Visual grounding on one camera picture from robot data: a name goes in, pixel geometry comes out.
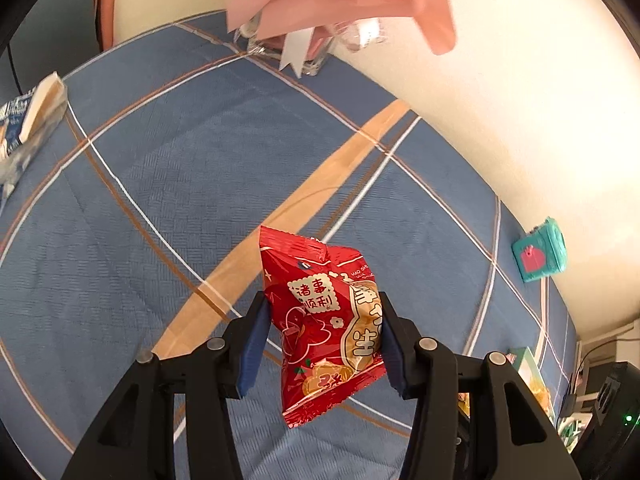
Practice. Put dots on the teal toy box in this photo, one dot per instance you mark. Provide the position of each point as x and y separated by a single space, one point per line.
540 252

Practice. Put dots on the blue white crumpled wrapper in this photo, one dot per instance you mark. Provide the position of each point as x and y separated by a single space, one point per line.
26 124

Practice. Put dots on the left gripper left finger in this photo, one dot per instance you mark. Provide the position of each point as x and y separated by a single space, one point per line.
132 436

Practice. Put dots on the blue plaid tablecloth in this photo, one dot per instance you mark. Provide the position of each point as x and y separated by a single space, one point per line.
176 147

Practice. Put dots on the clear glass vase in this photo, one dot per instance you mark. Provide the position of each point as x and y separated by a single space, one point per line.
305 50

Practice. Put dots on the white green-rimmed tray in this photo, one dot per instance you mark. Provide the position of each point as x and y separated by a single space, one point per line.
522 359

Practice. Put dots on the red festive snack packet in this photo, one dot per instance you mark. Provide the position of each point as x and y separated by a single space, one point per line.
326 306

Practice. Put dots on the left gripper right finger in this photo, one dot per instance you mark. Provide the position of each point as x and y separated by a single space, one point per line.
474 419

